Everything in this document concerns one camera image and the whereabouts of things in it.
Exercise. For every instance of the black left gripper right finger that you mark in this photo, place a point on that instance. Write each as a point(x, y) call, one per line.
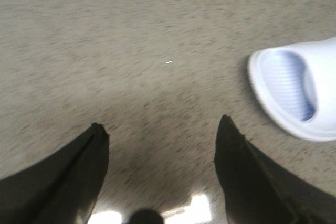
point(258, 190)

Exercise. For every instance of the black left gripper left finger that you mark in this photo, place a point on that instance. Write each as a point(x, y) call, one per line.
point(63, 187)

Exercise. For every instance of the light blue slipper, right side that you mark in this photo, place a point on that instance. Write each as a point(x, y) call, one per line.
point(295, 85)

